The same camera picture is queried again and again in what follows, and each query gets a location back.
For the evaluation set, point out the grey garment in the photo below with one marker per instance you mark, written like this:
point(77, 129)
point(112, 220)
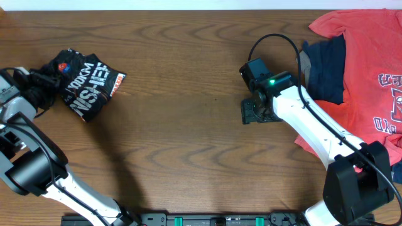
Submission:
point(306, 65)

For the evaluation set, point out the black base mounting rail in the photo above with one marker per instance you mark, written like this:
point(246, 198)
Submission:
point(271, 219)

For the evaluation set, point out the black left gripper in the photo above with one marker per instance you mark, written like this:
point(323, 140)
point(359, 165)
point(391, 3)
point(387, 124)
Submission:
point(44, 83)

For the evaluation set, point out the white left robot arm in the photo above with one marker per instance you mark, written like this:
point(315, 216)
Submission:
point(31, 163)

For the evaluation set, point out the navy blue garment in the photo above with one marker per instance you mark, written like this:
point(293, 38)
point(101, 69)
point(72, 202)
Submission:
point(326, 72)

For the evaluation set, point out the black orange-lined jersey shirt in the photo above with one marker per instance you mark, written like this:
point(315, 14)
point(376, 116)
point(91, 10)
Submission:
point(86, 83)

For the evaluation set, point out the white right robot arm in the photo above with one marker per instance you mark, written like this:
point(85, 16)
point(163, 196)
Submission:
point(357, 176)

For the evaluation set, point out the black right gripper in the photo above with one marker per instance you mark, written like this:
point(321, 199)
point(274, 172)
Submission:
point(249, 115)

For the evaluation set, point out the red printed t-shirt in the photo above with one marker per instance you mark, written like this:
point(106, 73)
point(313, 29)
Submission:
point(373, 51)

